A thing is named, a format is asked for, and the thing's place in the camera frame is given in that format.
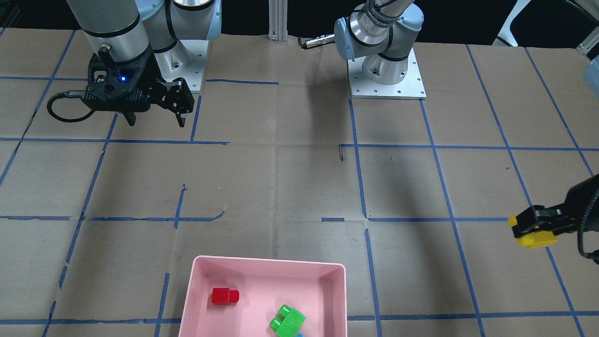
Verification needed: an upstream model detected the pink plastic box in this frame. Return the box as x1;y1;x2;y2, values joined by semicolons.
178;256;347;337

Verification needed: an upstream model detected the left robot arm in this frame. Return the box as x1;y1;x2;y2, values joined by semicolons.
334;0;582;239

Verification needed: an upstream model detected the yellow toy block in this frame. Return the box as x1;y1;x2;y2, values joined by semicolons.
514;232;558;248

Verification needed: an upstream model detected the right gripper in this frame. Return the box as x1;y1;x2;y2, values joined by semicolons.
123;77;195;128

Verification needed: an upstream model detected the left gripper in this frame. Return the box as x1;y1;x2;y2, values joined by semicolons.
508;204;578;238

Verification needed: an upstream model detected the red toy block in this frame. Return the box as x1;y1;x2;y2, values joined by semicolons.
211;287;240;306

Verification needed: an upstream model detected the aluminium frame post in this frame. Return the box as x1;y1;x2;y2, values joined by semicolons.
268;0;288;44

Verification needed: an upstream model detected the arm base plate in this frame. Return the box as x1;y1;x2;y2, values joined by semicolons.
154;40;210;94
347;49;427;100

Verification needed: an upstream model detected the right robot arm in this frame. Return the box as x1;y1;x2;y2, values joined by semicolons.
46;0;222;127

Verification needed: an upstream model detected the green toy block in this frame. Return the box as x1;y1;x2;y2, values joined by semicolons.
269;304;307;337

